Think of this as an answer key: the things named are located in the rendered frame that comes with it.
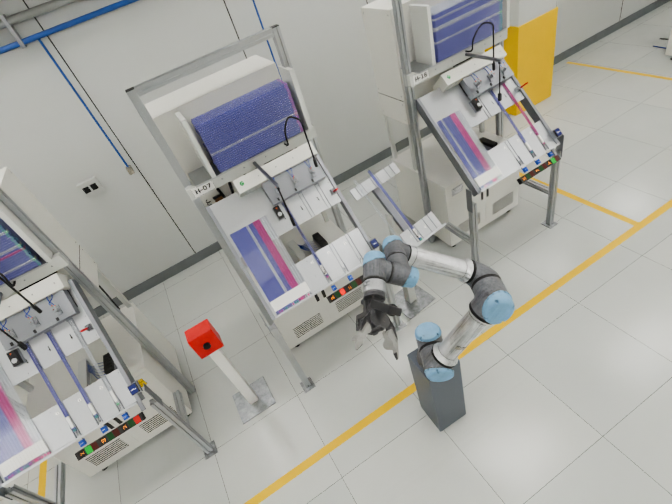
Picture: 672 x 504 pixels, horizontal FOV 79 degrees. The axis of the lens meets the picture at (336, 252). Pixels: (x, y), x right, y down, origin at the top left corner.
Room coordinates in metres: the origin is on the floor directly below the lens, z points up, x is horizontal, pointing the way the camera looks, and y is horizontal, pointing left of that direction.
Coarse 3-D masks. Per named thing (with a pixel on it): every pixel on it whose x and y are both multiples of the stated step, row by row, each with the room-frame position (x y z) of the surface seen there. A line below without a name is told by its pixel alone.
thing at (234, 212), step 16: (256, 192) 2.03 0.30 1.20; (304, 192) 2.01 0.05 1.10; (320, 192) 2.00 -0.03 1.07; (336, 192) 2.00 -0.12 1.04; (224, 208) 1.98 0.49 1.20; (240, 208) 1.97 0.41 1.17; (256, 208) 1.96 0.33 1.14; (288, 208) 1.95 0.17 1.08; (304, 208) 1.94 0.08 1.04; (320, 208) 1.94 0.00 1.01; (224, 224) 1.91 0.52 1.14; (240, 224) 1.91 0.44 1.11; (272, 224) 1.89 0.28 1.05; (288, 224) 1.89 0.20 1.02; (240, 256) 1.78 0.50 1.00
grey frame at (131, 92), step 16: (288, 64) 2.22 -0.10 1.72; (128, 96) 2.00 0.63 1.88; (144, 112) 2.02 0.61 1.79; (160, 144) 2.01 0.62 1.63; (176, 160) 2.01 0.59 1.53; (256, 160) 2.09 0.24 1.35; (224, 176) 2.03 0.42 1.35; (208, 192) 2.00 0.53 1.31; (336, 208) 2.22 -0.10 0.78; (208, 224) 2.00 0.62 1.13; (224, 240) 2.01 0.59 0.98; (240, 272) 2.02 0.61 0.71; (256, 304) 2.00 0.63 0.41; (272, 320) 2.01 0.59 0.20; (400, 320) 1.74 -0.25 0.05; (288, 352) 1.54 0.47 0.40; (304, 384) 1.52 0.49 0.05
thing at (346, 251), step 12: (336, 240) 1.80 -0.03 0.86; (348, 240) 1.80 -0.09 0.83; (360, 240) 1.79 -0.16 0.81; (324, 252) 1.76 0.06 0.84; (336, 252) 1.75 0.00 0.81; (348, 252) 1.75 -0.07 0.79; (360, 252) 1.74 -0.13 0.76; (300, 264) 1.72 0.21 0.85; (312, 264) 1.72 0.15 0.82; (324, 264) 1.71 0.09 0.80; (336, 264) 1.71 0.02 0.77; (348, 264) 1.70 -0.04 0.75; (312, 276) 1.67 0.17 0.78; (324, 276) 1.67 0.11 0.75; (336, 276) 1.66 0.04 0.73; (312, 288) 1.63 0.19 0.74
